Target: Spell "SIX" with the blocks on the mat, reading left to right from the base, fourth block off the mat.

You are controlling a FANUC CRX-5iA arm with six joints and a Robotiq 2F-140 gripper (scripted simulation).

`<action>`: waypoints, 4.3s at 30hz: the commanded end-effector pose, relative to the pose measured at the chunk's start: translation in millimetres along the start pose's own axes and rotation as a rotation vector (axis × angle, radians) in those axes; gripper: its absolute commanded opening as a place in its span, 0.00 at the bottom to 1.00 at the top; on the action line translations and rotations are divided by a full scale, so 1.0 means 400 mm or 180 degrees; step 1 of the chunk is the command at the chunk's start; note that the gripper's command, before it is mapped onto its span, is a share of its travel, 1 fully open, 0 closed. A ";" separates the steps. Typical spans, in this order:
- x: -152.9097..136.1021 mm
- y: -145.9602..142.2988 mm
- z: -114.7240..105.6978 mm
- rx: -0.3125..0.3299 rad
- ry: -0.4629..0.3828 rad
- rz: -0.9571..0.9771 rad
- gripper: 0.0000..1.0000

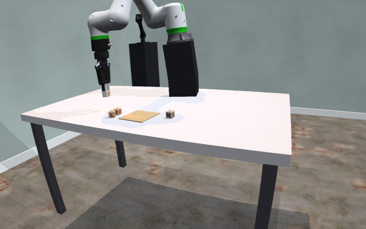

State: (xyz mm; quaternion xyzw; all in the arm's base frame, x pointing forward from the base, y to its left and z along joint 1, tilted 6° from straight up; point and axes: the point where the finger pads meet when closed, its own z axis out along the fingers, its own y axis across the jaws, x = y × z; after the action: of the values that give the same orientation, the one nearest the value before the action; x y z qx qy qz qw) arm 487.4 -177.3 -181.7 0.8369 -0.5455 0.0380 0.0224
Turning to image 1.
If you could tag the tan flat mat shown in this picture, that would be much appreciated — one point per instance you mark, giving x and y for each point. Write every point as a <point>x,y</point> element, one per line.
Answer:
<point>139,116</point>

